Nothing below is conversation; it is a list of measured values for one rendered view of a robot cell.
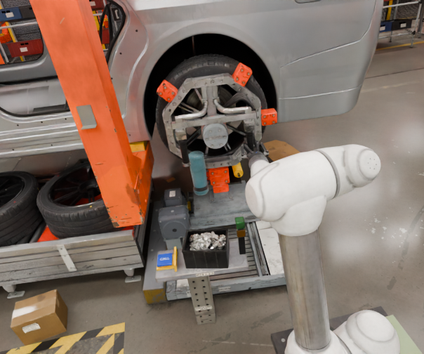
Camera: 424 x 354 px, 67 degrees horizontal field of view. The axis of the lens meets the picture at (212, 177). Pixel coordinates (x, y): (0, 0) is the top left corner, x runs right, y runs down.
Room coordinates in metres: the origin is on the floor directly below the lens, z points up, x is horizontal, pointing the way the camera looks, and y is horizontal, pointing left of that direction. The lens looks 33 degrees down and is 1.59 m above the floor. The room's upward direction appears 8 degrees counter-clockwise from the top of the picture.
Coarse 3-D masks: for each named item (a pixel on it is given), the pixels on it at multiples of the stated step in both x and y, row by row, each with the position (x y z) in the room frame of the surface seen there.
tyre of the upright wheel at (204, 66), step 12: (192, 60) 1.85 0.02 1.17; (204, 60) 1.80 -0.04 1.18; (216, 60) 1.78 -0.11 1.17; (228, 60) 1.84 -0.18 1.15; (180, 72) 1.74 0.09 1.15; (192, 72) 1.74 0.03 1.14; (204, 72) 1.73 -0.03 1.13; (216, 72) 1.74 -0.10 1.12; (228, 72) 1.74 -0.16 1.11; (180, 84) 1.73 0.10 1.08; (252, 84) 1.74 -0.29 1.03; (264, 96) 1.75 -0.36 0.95; (156, 108) 1.76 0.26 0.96; (264, 108) 1.74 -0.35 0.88; (156, 120) 1.74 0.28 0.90
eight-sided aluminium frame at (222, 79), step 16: (192, 80) 1.66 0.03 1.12; (208, 80) 1.65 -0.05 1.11; (224, 80) 1.65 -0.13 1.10; (176, 96) 1.65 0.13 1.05; (256, 96) 1.70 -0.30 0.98; (256, 128) 1.65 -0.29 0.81; (176, 144) 1.69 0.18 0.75; (208, 160) 1.69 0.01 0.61; (224, 160) 1.66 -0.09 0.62; (240, 160) 1.65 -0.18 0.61
